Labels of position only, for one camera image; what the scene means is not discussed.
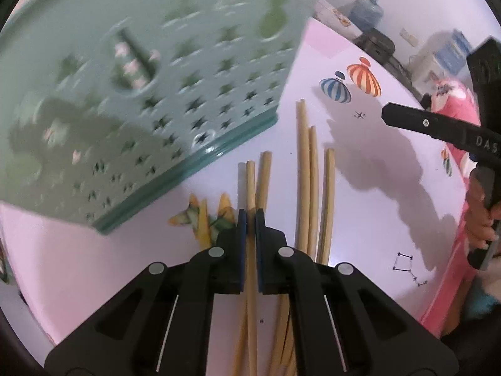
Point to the pink printed clothing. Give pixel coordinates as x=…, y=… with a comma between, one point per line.
x=454, y=105

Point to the blue water jug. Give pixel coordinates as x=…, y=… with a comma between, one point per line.
x=366, y=13

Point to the white and blue bag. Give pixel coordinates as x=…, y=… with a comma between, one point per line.
x=450, y=51

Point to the green star-cutout utensil holder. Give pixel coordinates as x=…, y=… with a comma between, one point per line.
x=156, y=8

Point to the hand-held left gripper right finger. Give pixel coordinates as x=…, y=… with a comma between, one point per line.
x=259, y=223

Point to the white wall outlet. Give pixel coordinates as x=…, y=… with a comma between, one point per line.
x=409, y=36

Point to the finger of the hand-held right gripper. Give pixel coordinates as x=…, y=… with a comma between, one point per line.
x=426, y=123

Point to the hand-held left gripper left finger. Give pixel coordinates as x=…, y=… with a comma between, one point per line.
x=242, y=223

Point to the floral printed sheet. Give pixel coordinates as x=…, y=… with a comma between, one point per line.
x=332, y=13

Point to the person's right hand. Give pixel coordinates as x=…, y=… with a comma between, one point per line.
x=475, y=219

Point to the bundle of wooden chopsticks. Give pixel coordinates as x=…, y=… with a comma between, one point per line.
x=302, y=164

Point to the black rice cooker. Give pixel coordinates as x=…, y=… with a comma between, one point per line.
x=377, y=43

